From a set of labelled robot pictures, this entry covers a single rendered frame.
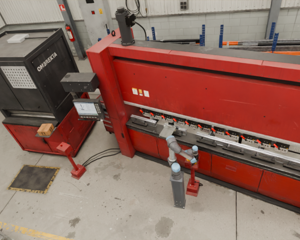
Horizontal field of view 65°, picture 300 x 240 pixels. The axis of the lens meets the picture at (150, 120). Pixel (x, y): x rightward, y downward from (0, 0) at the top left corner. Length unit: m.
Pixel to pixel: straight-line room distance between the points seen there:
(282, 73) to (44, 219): 4.16
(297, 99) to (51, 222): 4.04
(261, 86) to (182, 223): 2.33
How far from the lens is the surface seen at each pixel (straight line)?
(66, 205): 4.64
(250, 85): 2.88
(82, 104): 3.83
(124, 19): 3.26
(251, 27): 7.52
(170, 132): 3.72
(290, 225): 4.21
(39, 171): 5.40
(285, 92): 2.87
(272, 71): 2.74
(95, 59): 3.50
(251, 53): 2.91
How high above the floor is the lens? 3.64
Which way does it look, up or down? 42 degrees down
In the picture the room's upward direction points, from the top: 11 degrees counter-clockwise
